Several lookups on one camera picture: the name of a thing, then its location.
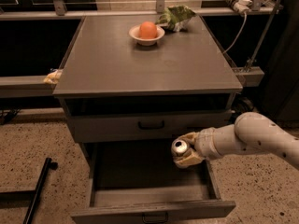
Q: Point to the yellow sponge on rail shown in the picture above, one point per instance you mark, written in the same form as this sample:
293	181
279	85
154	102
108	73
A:
53	77

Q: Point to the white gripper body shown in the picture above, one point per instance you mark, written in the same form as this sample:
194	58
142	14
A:
205	144

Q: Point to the open middle drawer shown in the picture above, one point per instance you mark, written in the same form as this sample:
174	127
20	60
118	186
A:
136	182

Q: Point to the black metal bar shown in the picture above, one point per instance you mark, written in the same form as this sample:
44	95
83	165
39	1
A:
49	164

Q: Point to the grey drawer cabinet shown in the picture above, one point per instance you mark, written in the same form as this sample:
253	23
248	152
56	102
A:
108	73

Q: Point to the green white 7up can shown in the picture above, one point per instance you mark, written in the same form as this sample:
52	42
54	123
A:
179	147

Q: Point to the white power strip with cable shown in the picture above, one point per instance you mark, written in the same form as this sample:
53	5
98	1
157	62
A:
241	10

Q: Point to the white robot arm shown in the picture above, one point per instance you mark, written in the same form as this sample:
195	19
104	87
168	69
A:
252	133

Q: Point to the orange fruit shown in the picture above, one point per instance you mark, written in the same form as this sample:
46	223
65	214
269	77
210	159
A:
147	30

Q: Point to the grey top drawer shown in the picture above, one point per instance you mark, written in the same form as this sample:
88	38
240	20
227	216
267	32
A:
93	129

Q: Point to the white bowl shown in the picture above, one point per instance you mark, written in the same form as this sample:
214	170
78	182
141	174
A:
134	34

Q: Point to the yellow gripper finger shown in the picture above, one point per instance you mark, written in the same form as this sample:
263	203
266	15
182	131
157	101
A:
190	158
189	138

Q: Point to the green chip bag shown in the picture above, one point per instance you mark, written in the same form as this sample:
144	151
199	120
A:
175	18

